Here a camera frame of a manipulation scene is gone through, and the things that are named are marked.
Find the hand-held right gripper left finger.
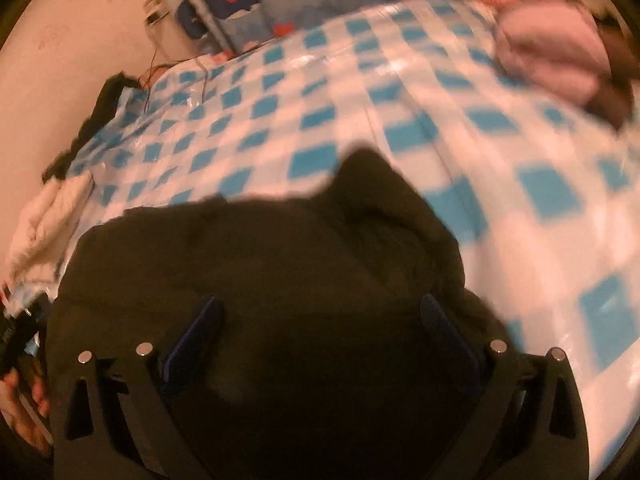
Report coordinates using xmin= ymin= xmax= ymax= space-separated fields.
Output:
xmin=50 ymin=296 xmax=223 ymax=480

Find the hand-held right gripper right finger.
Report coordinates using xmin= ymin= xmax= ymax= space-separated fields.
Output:
xmin=419 ymin=294 xmax=591 ymax=480

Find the dark olive jacket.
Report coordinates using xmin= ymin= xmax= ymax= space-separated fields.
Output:
xmin=45 ymin=147 xmax=511 ymax=480

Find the person's left hand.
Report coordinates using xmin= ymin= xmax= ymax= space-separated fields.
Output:
xmin=0 ymin=360 xmax=53 ymax=453

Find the white cloth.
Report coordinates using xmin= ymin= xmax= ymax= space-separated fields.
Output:
xmin=9 ymin=174 xmax=97 ymax=282

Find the dark cloth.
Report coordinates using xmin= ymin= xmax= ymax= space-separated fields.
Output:
xmin=42 ymin=72 xmax=137 ymax=182

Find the blue white checkered sheet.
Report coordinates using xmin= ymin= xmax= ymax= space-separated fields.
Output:
xmin=60 ymin=0 xmax=640 ymax=480

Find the pink cloth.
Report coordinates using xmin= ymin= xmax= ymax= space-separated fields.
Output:
xmin=492 ymin=0 xmax=610 ymax=107

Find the grey metal pole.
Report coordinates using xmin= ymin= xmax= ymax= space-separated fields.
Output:
xmin=181 ymin=0 xmax=237 ymax=57

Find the thin dark cable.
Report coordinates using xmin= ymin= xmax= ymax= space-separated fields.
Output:
xmin=140 ymin=47 xmax=213 ymax=113

